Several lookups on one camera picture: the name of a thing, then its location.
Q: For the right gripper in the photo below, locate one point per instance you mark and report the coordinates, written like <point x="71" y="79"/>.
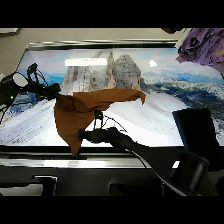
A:
<point x="96" y="135"/>

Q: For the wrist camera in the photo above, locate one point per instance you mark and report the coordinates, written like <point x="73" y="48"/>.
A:
<point x="98" y="116"/>
<point x="32" y="69"/>

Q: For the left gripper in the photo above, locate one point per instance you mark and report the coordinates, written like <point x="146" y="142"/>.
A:
<point x="42" y="89"/>

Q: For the silver frame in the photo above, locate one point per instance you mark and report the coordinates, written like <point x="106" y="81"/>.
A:
<point x="100" y="162"/>

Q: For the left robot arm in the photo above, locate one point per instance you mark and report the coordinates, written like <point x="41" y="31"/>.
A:
<point x="13" y="90"/>

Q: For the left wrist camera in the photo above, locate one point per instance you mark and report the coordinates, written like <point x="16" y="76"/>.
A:
<point x="32" y="69"/>

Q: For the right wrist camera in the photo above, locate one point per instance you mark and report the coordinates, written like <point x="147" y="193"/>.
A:
<point x="98" y="116"/>

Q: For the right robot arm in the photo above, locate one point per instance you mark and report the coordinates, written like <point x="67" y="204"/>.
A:
<point x="193" y="133"/>

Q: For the brown garment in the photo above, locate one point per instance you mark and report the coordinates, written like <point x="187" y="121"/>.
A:
<point x="78" y="111"/>

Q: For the purple garment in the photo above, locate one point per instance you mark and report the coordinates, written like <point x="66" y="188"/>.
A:
<point x="203" y="46"/>

